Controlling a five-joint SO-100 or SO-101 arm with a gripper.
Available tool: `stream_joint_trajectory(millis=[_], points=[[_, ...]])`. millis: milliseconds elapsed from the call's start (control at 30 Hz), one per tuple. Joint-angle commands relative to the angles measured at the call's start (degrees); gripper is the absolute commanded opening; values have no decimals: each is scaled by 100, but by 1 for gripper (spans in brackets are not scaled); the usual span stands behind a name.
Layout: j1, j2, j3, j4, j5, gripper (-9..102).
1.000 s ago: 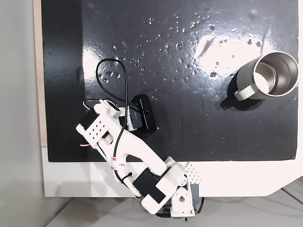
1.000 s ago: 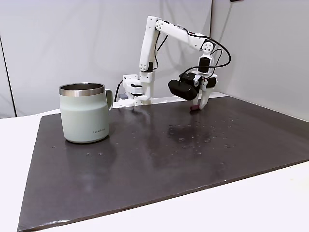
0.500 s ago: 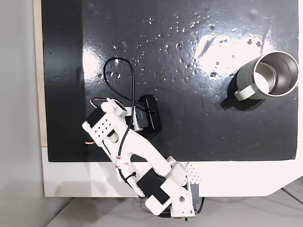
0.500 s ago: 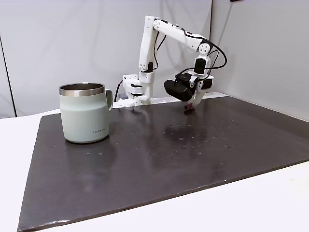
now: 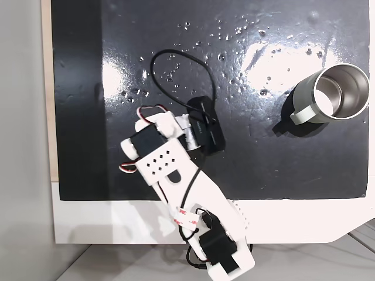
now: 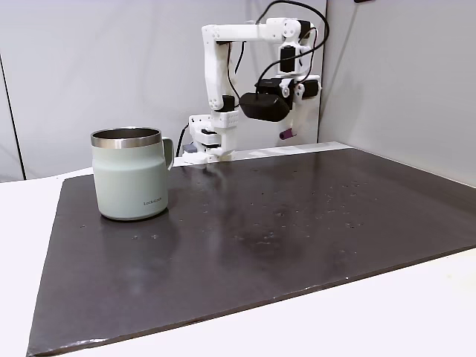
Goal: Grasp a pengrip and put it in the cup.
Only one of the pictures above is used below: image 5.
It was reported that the red white servo wire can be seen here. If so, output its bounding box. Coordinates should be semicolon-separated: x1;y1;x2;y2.
118;161;138;174
137;104;166;121

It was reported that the black camera cable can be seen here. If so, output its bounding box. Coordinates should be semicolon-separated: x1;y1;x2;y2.
151;50;254;272

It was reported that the mint green steel-rimmed mug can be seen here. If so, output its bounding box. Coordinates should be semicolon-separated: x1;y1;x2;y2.
288;63;370;126

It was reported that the white tape with red print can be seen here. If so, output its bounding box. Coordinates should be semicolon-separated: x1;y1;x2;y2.
172;207;200;232

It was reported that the dark grey table mat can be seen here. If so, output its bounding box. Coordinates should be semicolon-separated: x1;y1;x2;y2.
51;0;369;202

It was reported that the black silver camera clamp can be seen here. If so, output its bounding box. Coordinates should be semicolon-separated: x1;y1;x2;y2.
175;115;203;150

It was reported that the black oval camera box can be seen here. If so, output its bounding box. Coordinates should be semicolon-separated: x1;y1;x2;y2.
186;95;226;157

